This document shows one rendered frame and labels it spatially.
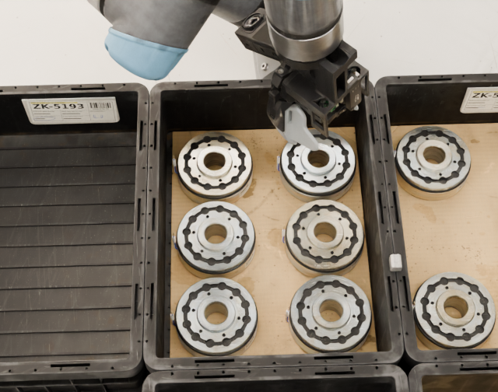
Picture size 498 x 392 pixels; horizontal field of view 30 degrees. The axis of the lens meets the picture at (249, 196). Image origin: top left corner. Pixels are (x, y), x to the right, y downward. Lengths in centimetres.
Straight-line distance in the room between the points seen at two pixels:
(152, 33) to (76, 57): 67
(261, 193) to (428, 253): 24
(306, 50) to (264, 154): 41
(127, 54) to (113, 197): 39
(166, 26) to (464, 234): 55
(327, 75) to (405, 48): 66
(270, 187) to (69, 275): 30
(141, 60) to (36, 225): 42
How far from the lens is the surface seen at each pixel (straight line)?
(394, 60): 157
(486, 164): 133
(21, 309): 123
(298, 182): 124
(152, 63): 93
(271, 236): 124
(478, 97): 131
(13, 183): 132
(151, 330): 108
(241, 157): 126
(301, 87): 99
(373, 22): 161
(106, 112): 128
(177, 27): 91
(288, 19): 87
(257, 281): 121
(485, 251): 126
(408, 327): 109
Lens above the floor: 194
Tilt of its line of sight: 62 degrees down
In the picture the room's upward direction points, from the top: straight up
